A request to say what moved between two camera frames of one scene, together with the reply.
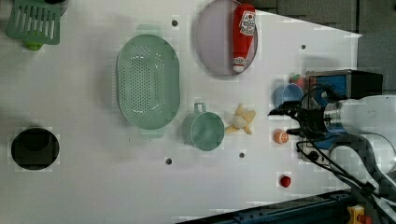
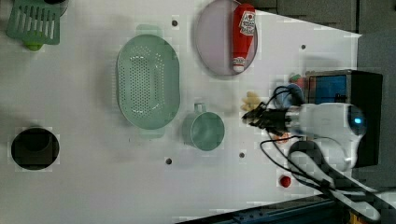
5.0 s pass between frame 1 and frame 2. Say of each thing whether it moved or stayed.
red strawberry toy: stayed
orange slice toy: stayed
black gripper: moved
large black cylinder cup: stayed
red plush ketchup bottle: stayed
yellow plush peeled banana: moved
